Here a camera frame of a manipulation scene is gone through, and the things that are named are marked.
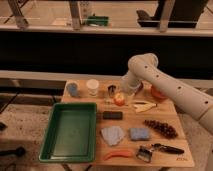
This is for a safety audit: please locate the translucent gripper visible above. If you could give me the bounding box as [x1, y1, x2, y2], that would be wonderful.
[117, 89, 135, 106]

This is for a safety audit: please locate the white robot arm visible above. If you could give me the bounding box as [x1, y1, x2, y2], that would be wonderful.
[121, 53, 213, 135]

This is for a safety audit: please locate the small metal cup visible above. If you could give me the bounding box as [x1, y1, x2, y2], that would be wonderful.
[108, 85, 117, 97]

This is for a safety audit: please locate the white paper cup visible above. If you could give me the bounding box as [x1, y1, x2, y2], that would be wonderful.
[86, 79, 99, 96]

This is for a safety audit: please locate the blue plastic cup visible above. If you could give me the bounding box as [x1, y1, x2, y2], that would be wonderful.
[66, 83, 78, 97]

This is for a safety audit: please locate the purple bowl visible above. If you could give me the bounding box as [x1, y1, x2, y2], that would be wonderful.
[135, 82, 144, 95]

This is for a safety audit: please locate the wooden stick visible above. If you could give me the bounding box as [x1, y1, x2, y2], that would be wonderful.
[104, 101, 114, 105]

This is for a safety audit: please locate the orange bowl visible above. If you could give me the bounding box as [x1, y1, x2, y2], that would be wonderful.
[150, 86, 168, 101]

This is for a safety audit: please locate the black rectangular block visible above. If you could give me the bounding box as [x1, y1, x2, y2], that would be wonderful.
[103, 111, 123, 120]

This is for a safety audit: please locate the blue sponge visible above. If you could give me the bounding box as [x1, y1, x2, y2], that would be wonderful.
[129, 128, 150, 141]

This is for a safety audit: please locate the light blue cloth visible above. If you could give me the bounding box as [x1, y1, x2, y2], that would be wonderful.
[101, 126, 125, 146]

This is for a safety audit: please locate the bunch of dark grapes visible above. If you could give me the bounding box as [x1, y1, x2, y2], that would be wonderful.
[144, 120, 178, 139]

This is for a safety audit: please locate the orange chili pepper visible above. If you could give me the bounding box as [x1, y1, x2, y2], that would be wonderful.
[103, 150, 133, 160]

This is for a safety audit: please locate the metal peeler tool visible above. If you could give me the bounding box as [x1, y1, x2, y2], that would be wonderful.
[136, 146, 152, 163]

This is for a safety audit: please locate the green plastic tray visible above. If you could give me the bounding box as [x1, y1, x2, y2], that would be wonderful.
[39, 102, 97, 163]

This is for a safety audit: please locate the green box in background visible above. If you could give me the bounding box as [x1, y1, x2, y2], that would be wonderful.
[86, 15, 109, 26]

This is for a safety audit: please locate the black handled tool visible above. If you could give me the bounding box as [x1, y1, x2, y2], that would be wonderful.
[151, 143, 185, 154]

